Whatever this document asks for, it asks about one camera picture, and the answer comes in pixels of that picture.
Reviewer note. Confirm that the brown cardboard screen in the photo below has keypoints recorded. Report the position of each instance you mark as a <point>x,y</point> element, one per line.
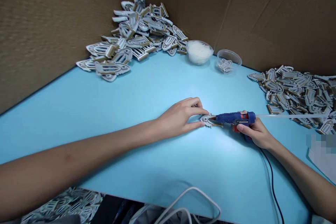
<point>65,24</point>

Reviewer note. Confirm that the person's left thumb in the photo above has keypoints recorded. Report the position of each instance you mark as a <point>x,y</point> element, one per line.
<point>196,126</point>

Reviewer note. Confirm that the single white gold ornament piece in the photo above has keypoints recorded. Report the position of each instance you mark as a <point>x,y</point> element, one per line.
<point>207,120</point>

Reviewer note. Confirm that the clear cup with white filling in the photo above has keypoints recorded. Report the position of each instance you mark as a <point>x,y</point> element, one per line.
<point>199,53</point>

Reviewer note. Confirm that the large pile of ornament parts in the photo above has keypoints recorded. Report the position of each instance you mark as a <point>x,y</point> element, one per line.
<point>134,37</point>

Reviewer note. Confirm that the person's right thumb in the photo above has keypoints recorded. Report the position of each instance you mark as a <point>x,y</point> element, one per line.
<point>244,128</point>

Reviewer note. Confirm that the person's left index finger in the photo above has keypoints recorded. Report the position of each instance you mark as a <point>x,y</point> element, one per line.
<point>200,111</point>

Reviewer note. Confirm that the blue hot glue gun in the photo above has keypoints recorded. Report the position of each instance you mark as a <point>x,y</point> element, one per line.
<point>232,117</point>

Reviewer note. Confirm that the clear glue stick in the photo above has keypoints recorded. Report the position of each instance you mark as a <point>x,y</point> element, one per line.
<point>291,116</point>

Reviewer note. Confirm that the clear plastic cup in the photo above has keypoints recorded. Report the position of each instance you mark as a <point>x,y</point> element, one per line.
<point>229,61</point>

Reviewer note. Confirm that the person's left middle finger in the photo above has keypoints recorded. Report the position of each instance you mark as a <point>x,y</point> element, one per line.
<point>195,101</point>

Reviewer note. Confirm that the flat heap of ornament parts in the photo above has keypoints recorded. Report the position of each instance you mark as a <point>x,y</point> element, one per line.
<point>299,95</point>

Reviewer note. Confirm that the person's right hand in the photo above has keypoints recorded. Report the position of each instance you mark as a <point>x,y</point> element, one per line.
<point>258,133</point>

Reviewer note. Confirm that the bag of ornament parts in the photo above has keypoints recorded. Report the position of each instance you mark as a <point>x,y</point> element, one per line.
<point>68,205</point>

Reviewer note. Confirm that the person's left hand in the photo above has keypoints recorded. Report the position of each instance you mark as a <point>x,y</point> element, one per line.
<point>178,117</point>

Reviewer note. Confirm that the white paper sheet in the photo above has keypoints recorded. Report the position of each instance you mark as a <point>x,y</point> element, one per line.
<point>324,161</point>

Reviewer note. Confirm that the small white ornament bits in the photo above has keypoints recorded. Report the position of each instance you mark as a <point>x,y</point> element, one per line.
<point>225,66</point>

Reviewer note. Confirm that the person's right fingers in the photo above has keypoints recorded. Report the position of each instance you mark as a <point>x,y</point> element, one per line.
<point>235,128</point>

